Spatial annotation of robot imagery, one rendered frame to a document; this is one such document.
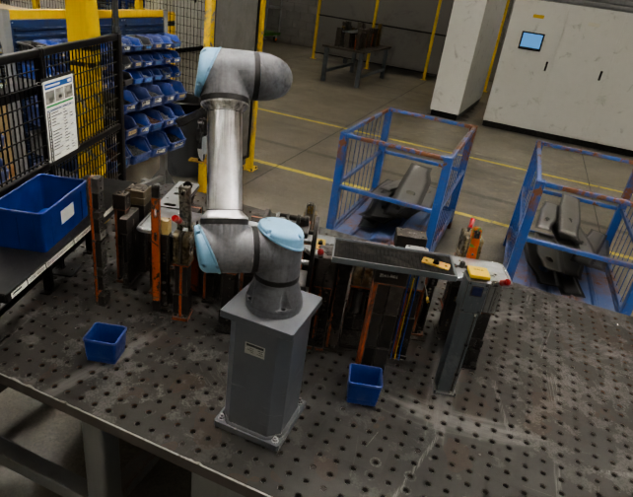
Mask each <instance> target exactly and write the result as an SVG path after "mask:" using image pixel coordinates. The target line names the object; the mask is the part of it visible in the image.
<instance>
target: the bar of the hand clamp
mask: <svg viewBox="0 0 633 497"><path fill-rule="evenodd" d="M191 188H192V183H191V182H190V181H186V182H185V183H184V184H183V186H182V184H181V185H180V186H179V187H178V197H179V217H180V218H181V219H182V220H183V221H187V222H188V231H189V232H190V225H191V223H192V213H191Z"/></svg>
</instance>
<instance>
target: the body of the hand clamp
mask: <svg viewBox="0 0 633 497"><path fill-rule="evenodd" d="M193 250H194V230H193V231H190V232H187V231H181V230H180V229H178V228H176V230H175V231H174V234H173V265H174V266H175V291H174V293H173V313H174V314H173V315H172V320H179V321H185V322H188V320H189V318H190V316H191V314H192V311H193V309H192V308H191V301H192V289H191V263H192V262H193V260H194V257H193Z"/></svg>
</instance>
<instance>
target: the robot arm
mask: <svg viewBox="0 0 633 497"><path fill-rule="evenodd" d="M292 83H293V75H292V71H291V69H290V67H289V66H288V64H287V63H286V62H284V61H283V60H282V59H280V58H279V57H277V56H275V55H272V54H269V53H266V52H261V51H249V50H239V49H230V48H222V47H221V46H220V47H204V48H203V49H202V50H201V51H200V56H199V62H198V68H197V75H196V83H195V90H194V95H195V96H196V97H197V98H199V103H200V104H201V105H202V106H203V107H201V108H199V109H197V110H195V111H193V112H191V113H189V114H186V115H181V116H180V117H178V118H177V120H176V124H177V126H178V127H180V126H181V127H183V126H186V125H188V124H189V123H190V122H191V121H192V120H195V119H197V118H198V121H197V137H196V142H197V151H198V156H199V158H200V160H201V161H203V158H204V160H205V156H206V154H207V210H206V212H205V213H204V214H203V215H202V216H201V217H200V225H198V224H197V225H195V226H194V238H195V246H196V253H197V259H198V264H199V267H200V269H201V270H202V271H203V272H206V273H218V274H221V273H254V276H253V278H252V280H251V282H250V285H249V287H248V289H247V291H246V307H247V309H248V310H249V311H250V312H252V313H253V314H255V315H256V316H258V317H261V318H264V319H268V320H285V319H289V318H292V317H294V316H295V315H297V314H298V313H299V312H300V311H301V309H302V304H303V296H302V291H301V287H300V283H299V277H300V270H301V262H302V255H303V250H304V232H303V231H302V229H301V228H300V227H299V226H298V225H296V224H295V223H292V222H291V221H288V220H285V219H282V218H276V217H266V218H262V219H261V220H260V221H259V222H258V224H257V226H249V225H248V217H247V216H246V215H245V214H244V213H243V113H244V112H245V111H246V110H247V109H248V106H249V101H259V102H263V101H271V100H275V99H278V98H281V97H283V96H284V95H286V94H287V93H288V92H289V90H290V88H291V86H292Z"/></svg>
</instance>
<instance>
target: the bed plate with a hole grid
mask: <svg viewBox="0 0 633 497"><path fill-rule="evenodd" d="M105 239H106V257H107V264H106V265H107V268H108V271H107V283H108V285H107V287H106V288H105V290H110V301H109V302H108V303H107V304H106V306H105V307H102V306H99V305H96V291H95V276H94V263H93V254H86V253H83V251H84V250H85V249H86V241H84V242H83V243H81V244H80V245H79V246H78V247H77V248H76V249H75V250H74V251H73V252H71V253H70V254H69V255H68V256H67V257H66V258H65V261H66V262H72V263H79V264H82V265H83V267H82V268H81V269H80V270H79V271H78V272H76V273H75V274H74V275H73V276H72V277H64V276H57V275H53V280H54V284H57V285H59V286H58V287H57V288H56V289H55V290H54V291H53V292H52V293H51V294H50V295H43V294H40V293H39V292H40V291H41V290H42V289H43V282H42V280H40V281H39V282H38V283H37V284H36V285H35V286H34V287H33V289H31V290H30V291H29V292H28V293H27V294H26V295H25V296H24V297H23V298H22V299H20V300H19V301H18V302H17V303H16V304H15V305H14V306H13V307H12V308H10V309H9V310H8V311H7V312H6V313H5V314H4V315H3V316H2V317H0V335H3V336H6V338H5V339H4V340H3V341H2V342H1V343H0V384H2V385H4V386H6V387H9V388H11V389H13V390H15V391H18V392H21V393H23V394H25V395H27V396H29V397H31V398H33V399H36V400H38V401H40V402H42V403H44V404H46V405H49V406H51V407H53V408H55V409H57V410H59V411H62V412H64V413H66V414H68V415H70V416H72V417H75V418H77V419H79V420H81V421H83V422H85V423H88V424H90V425H92V426H94V427H96V428H98V429H100V430H103V431H105V432H107V433H109V434H111V435H112V436H115V437H117V438H119V439H121V440H123V441H125V442H128V443H130V444H132V445H134V446H136V447H138V448H141V449H143V450H145V451H147V452H149V453H151V454H154V455H156V456H158V457H160V458H162V459H164V460H166V461H169V462H172V463H174V464H176V465H178V466H181V467H183V468H185V469H187V470H189V471H191V472H194V473H196V474H198V475H200V476H202V477H204V478H207V479H209V480H211V481H213V482H215V483H217V484H220V485H222V486H224V487H226V488H228V489H230V490H232V491H235V492H237V493H239V494H241V495H243V496H245V497H633V317H631V316H627V315H625V314H621V313H618V312H614V311H611V310H607V309H604V308H601V307H597V306H594V305H590V304H587V303H583V302H580V301H576V300H573V299H569V298H564V297H562V296H558V295H555V294H551V293H549V292H545V291H541V290H538V289H535V288H531V287H529V286H525V285H522V284H518V283H514V282H513V284H514V285H513V287H512V288H502V291H501V294H500V297H499V300H498V303H497V306H496V309H495V312H494V316H492V315H491V316H490V319H489V322H488V324H487V327H486V330H485V333H484V336H483V341H484V342H483V345H482V348H480V353H479V356H478V359H477V363H476V370H469V369H464V370H463V369H461V370H460V372H459V375H458V378H457V384H456V387H455V391H456V397H452V396H446V395H440V394H434V393H433V388H432V382H431V379H432V377H433V378H435V376H436V373H437V370H438V366H439V363H440V360H441V356H442V353H443V350H444V346H445V343H446V341H445V340H439V339H437V338H436V335H435V330H434V326H433V323H434V322H437V323H439V319H440V316H441V312H439V307H441V306H442V305H441V302H440V301H439V300H441V299H443V295H444V292H445V289H446V285H447V282H448V280H442V279H438V283H437V286H435V289H434V293H433V296H432V300H431V304H430V308H429V311H428V315H427V318H426V321H425V325H424V329H423V330H424V336H425V341H417V340H411V339H410V340H409V344H408V347H407V351H406V360H403V359H402V361H400V360H391V359H392V358H391V359H390V358H387V362H386V367H385V371H384V375H383V388H382V389H381V392H380V395H379V399H378V402H377V403H376V406H369V405H363V404H357V403H351V402H347V382H348V375H349V364H350V363H355V362H356V357H357V352H358V350H357V351H344V350H345V349H346V348H344V349H341V350H340V349H339V348H337V353H333V352H326V351H324V352H326V353H327V354H325V353H321V352H316V351H315V350H314V351H312V350H307V352H306V359H305V365H304V372H303V378H302V384H301V391H300V397H301V398H302V399H303V400H305V401H306V407H305V409H304V410H303V412H302V414H301V415H300V417H299V418H298V420H297V422H296V423H295V425H294V426H293V428H292V430H291V431H290V433H289V435H288V436H287V438H286V439H285V441H284V443H283V444H282V446H281V448H280V449H279V451H278V452H274V451H272V450H269V449H267V448H265V447H262V446H260V445H259V444H256V443H254V442H252V441H249V440H247V439H245V438H242V437H240V436H238V435H235V434H233V433H231V432H228V431H226V430H224V429H221V428H219V427H217V426H215V425H214V419H215V418H216V416H217V415H218V414H219V413H220V411H221V410H222V409H223V408H224V407H225V405H226V391H227V378H228V363H229V349H230V334H221V333H219V334H215V335H212V333H213V331H212V330H215V329H216V327H217V325H216V324H217V322H218V314H219V309H220V307H221V301H220V300H219V297H220V293H219V295H218V297H217V299H216V301H215V303H214V304H213V305H212V304H206V303H201V300H202V298H203V274H204V272H203V271H202V270H201V276H200V287H199V289H201V293H200V294H199V296H193V295H192V301H191V308H192V309H193V311H192V314H191V316H190V318H189V320H188V322H185V321H179V320H173V319H172V315H173V314H174V313H173V293H174V291H175V271H174V270H170V278H171V282H170V303H171V306H170V307H169V309H168V310H164V309H161V310H160V311H159V312H156V311H152V295H151V294H149V290H150V289H151V288H150V268H149V269H148V271H147V272H141V275H140V276H139V277H138V278H137V280H136V281H135V282H134V283H133V285H132V286H131V287H130V289H124V288H122V285H123V283H119V282H116V279H117V263H116V242H115V221H114V215H112V216H111V217H110V218H109V220H108V221H107V222H106V223H105ZM95 322H104V323H110V324H116V325H123V326H126V327H127V330H126V342H125V350H124V351H123V353H122V354H121V356H120V357H119V359H118V360H117V362H116V363H115V364H108V363H102V362H96V361H90V360H88V359H87V355H86V350H85V343H84V341H83V337H84V335H85V334H86V333H87V332H88V331H89V329H90V328H91V327H92V326H93V324H94V323H95Z"/></svg>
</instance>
